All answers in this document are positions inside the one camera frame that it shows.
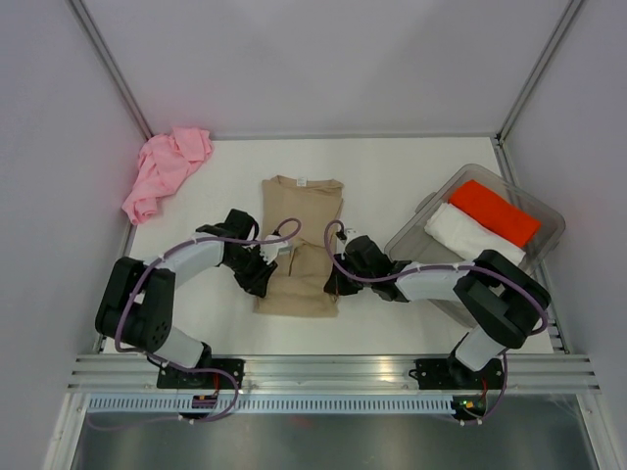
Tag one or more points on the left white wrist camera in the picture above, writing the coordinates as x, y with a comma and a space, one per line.
274, 246

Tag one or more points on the beige t shirt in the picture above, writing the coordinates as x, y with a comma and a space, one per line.
296, 287

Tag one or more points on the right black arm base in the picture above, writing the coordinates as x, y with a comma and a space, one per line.
436, 374

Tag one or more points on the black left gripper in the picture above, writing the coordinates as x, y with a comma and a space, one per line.
257, 284

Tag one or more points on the rolled orange t shirt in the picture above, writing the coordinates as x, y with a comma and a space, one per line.
495, 213

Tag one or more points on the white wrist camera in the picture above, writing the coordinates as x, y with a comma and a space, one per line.
349, 234
274, 246

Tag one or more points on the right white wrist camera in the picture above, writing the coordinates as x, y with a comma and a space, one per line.
349, 234

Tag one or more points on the right aluminium frame post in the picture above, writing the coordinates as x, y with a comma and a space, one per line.
564, 23

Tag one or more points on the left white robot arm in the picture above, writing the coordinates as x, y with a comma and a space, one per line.
137, 306

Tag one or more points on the clear grey plastic bin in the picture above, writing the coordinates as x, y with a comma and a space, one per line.
413, 243

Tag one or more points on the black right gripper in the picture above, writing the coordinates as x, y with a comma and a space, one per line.
337, 285

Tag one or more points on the aluminium front rail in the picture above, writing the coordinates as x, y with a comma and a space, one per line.
528, 374

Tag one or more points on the white t shirt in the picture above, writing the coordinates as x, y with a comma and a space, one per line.
466, 237

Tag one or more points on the white slotted cable duct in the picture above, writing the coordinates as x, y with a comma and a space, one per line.
281, 404

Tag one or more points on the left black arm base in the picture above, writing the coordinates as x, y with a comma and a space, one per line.
170, 378

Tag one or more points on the pink crumpled t shirt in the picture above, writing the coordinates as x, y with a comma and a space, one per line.
163, 164

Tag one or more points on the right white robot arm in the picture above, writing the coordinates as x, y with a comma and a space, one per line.
506, 304

